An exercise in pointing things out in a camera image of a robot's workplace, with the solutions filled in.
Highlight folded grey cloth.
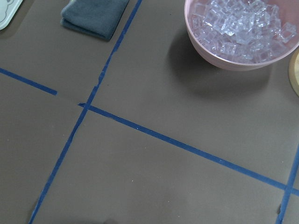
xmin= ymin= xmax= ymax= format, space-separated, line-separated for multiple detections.
xmin=61 ymin=0 xmax=128 ymax=41

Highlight pink bowl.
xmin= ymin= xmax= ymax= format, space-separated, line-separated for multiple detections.
xmin=184 ymin=0 xmax=299 ymax=71

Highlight clear ice cubes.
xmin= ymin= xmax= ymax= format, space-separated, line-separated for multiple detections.
xmin=188 ymin=0 xmax=299 ymax=64

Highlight cream plastic tray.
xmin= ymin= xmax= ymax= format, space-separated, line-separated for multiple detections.
xmin=0 ymin=0 xmax=23 ymax=30

